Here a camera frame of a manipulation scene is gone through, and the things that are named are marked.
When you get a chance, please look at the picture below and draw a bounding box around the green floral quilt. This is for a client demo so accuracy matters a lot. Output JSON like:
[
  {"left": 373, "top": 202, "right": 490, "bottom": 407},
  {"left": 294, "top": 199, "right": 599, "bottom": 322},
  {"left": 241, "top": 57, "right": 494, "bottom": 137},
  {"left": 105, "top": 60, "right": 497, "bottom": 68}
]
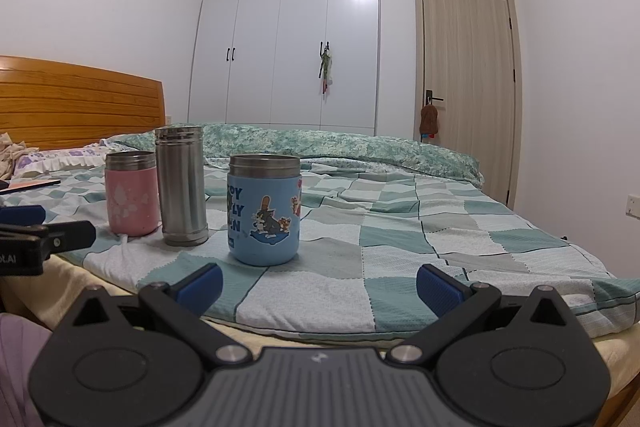
[{"left": 107, "top": 123, "right": 485, "bottom": 188}]

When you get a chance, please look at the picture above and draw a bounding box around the purple clothing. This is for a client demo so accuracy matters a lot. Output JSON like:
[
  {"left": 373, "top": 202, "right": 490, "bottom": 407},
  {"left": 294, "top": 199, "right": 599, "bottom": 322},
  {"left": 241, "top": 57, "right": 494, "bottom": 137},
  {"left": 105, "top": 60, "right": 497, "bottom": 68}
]
[{"left": 0, "top": 312, "right": 54, "bottom": 427}]

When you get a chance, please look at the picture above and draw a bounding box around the purple floral pillow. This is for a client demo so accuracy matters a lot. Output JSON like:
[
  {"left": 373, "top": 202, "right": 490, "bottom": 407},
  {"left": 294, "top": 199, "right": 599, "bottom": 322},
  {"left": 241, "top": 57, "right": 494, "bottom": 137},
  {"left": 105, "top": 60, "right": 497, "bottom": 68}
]
[{"left": 12, "top": 142, "right": 132, "bottom": 180}]

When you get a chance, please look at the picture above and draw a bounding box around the wooden headboard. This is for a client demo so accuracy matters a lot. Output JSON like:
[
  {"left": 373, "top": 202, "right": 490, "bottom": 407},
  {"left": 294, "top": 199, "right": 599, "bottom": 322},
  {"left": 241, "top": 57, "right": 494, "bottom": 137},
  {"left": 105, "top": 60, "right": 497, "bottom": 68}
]
[{"left": 0, "top": 55, "right": 166, "bottom": 152}]

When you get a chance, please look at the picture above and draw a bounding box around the checked green bed blanket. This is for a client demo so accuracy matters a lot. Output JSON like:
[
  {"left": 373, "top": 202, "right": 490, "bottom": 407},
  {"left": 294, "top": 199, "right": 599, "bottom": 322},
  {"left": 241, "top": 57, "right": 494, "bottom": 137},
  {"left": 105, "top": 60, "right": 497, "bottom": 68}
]
[{"left": 0, "top": 157, "right": 640, "bottom": 339}]

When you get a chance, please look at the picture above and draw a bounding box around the brown hanging cloth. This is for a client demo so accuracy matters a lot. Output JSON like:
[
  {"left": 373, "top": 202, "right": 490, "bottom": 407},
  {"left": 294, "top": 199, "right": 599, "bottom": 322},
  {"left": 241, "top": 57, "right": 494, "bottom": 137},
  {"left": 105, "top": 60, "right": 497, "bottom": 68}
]
[{"left": 419, "top": 104, "right": 441, "bottom": 140}]

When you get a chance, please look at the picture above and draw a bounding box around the plain steel cup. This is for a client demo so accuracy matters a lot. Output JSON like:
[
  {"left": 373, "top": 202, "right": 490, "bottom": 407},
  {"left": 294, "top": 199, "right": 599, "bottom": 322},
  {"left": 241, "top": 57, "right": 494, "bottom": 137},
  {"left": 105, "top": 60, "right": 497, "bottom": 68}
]
[{"left": 154, "top": 126, "right": 209, "bottom": 247}]

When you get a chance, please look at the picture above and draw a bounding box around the white wardrobe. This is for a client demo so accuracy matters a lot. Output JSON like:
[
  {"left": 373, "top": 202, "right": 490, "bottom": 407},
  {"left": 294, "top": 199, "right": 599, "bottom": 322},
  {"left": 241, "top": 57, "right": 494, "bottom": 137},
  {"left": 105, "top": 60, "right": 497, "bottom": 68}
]
[{"left": 188, "top": 0, "right": 381, "bottom": 136}]

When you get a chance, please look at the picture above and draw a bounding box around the beige mattress sheet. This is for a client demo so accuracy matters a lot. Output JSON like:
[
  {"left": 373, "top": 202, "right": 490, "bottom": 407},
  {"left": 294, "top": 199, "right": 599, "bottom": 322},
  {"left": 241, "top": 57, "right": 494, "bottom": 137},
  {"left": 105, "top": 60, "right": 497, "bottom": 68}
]
[{"left": 0, "top": 252, "right": 640, "bottom": 408}]

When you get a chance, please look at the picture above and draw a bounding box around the light wooden door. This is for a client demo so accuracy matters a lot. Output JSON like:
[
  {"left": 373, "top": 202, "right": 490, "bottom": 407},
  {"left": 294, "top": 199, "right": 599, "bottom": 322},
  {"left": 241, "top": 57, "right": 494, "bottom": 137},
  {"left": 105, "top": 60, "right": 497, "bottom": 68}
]
[{"left": 414, "top": 0, "right": 523, "bottom": 210}]

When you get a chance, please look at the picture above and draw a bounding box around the beige crumpled cloth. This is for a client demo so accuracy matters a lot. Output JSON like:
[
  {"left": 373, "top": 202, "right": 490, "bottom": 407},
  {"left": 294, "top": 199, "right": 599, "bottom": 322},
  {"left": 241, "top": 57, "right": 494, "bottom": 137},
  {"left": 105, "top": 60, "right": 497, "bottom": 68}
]
[{"left": 0, "top": 132, "right": 40, "bottom": 180}]

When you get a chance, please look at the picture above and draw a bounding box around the blue cartoon cup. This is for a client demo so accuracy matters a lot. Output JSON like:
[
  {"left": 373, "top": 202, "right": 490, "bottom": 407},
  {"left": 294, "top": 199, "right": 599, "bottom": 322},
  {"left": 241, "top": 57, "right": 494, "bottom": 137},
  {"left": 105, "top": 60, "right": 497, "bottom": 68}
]
[{"left": 227, "top": 154, "right": 302, "bottom": 267}]

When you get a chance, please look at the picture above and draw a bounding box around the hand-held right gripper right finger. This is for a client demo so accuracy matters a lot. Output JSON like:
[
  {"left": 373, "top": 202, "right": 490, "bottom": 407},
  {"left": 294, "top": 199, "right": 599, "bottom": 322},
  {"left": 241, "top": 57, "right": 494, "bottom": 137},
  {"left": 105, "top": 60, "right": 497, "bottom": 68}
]
[{"left": 392, "top": 263, "right": 583, "bottom": 364}]

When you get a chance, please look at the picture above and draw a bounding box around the flat dark red book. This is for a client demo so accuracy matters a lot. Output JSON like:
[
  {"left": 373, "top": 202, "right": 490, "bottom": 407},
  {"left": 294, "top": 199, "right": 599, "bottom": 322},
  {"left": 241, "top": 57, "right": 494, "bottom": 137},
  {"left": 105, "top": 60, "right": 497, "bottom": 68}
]
[{"left": 0, "top": 178, "right": 62, "bottom": 196}]

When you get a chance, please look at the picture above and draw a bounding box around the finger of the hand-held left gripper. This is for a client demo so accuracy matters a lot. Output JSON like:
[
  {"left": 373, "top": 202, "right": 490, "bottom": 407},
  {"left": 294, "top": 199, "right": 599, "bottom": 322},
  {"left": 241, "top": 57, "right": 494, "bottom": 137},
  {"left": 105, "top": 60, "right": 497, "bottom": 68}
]
[
  {"left": 0, "top": 221, "right": 97, "bottom": 258},
  {"left": 0, "top": 205, "right": 47, "bottom": 226}
]

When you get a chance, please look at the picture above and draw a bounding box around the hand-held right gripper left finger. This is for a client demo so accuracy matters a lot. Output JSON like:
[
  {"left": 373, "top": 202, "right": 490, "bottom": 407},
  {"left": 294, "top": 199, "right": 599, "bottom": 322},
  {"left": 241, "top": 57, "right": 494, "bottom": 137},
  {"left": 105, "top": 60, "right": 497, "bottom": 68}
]
[{"left": 59, "top": 263, "right": 248, "bottom": 365}]

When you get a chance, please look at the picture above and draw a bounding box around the green hanging bundle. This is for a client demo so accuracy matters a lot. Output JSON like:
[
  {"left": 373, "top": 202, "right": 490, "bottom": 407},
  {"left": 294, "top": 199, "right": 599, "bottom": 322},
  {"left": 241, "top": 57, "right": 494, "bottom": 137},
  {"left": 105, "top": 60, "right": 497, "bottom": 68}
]
[{"left": 318, "top": 42, "right": 335, "bottom": 96}]

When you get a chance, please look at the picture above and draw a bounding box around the pink cup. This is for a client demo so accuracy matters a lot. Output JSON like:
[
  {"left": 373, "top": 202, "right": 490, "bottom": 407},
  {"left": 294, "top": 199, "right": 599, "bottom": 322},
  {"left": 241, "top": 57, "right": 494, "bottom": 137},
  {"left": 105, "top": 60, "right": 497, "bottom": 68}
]
[{"left": 104, "top": 151, "right": 161, "bottom": 237}]

